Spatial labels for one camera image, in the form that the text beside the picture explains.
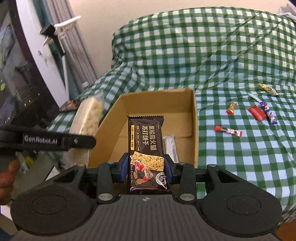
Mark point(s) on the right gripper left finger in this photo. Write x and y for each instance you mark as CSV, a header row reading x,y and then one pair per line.
x,y
109,175

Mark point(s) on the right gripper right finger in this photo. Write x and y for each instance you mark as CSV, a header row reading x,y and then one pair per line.
x,y
181,179

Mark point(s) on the dark brown cracker packet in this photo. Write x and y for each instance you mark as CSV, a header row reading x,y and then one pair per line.
x,y
146,155

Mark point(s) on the silver white snack bar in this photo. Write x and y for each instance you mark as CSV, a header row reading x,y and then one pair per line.
x,y
170,147

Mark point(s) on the red white coffee stick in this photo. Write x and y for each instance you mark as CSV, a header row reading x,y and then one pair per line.
x,y
228,130

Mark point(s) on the clear rice cracker packet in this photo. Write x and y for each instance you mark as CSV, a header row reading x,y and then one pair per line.
x,y
86,120

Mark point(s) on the small red gold candy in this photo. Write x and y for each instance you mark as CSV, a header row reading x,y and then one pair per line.
x,y
231,108

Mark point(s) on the small red snack packet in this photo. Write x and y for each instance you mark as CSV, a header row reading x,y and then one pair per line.
x,y
257,112

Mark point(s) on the purple snack bar wrapper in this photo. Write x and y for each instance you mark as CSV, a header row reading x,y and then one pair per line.
x,y
268,112

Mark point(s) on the person left hand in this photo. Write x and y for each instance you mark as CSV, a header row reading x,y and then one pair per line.
x,y
7,181

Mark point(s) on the black smartphone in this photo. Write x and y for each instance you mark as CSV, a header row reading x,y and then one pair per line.
x,y
70,105

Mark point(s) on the grey curtain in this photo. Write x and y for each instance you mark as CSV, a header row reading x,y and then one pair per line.
x,y
78,57

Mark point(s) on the thin white blue sachet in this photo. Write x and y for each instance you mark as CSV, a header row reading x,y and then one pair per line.
x,y
254,97

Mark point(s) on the gold wrapped candy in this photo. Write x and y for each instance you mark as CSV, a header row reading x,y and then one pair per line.
x,y
269,89

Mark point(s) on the green checkered sofa cover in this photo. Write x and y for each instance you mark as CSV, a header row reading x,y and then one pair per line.
x,y
221,53

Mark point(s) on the white cloth on sofa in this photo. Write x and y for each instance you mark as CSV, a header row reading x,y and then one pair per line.
x,y
288,10

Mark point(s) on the white window door frame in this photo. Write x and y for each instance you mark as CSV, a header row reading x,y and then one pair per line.
x,y
42,54

